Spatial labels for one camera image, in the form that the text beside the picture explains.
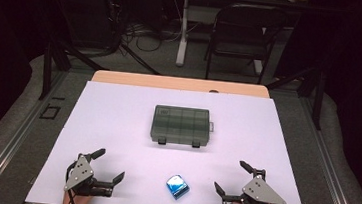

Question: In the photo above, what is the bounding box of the black computer tower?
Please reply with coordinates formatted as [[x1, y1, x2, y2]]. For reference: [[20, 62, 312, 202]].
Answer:
[[53, 0, 123, 52]]

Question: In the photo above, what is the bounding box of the black folding chair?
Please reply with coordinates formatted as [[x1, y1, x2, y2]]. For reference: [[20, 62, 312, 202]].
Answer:
[[202, 0, 291, 88]]

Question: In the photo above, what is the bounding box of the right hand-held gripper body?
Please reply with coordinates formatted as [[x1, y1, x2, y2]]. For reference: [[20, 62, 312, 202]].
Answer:
[[239, 166, 291, 204]]

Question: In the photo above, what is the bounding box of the black metal stand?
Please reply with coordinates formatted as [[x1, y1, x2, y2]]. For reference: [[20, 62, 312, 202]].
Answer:
[[261, 61, 329, 132], [37, 39, 112, 108]]

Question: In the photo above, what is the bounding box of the white table mat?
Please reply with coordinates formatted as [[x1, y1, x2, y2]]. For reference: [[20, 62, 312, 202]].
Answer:
[[24, 75, 321, 204]]

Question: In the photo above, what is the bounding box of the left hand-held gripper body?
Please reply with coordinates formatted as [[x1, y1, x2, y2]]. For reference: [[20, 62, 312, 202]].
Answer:
[[63, 151, 100, 198]]

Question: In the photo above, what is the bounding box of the grey plastic compartment box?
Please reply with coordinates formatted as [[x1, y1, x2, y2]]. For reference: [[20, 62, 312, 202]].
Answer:
[[149, 103, 216, 150]]

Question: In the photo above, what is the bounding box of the light wooden table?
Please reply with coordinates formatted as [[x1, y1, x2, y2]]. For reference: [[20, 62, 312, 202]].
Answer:
[[24, 63, 322, 204]]

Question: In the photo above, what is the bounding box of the shiny blue packet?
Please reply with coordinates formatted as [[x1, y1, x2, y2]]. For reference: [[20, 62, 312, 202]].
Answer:
[[164, 173, 192, 202]]

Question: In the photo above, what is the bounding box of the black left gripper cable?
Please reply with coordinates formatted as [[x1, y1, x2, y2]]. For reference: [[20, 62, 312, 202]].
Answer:
[[63, 161, 83, 204]]

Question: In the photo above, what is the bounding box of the white-legged desk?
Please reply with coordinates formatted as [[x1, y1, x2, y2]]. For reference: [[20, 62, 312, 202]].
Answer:
[[155, 0, 310, 79]]

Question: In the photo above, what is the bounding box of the aluminium floor rail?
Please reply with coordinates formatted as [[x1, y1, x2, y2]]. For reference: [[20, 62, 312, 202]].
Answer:
[[289, 95, 362, 204], [0, 64, 69, 204]]

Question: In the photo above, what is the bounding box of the person's left hand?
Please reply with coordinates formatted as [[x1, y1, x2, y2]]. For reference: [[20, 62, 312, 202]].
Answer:
[[61, 189, 93, 204]]

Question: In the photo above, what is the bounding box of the bundle of floor cables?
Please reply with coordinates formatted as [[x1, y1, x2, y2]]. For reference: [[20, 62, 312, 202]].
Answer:
[[119, 15, 200, 58]]

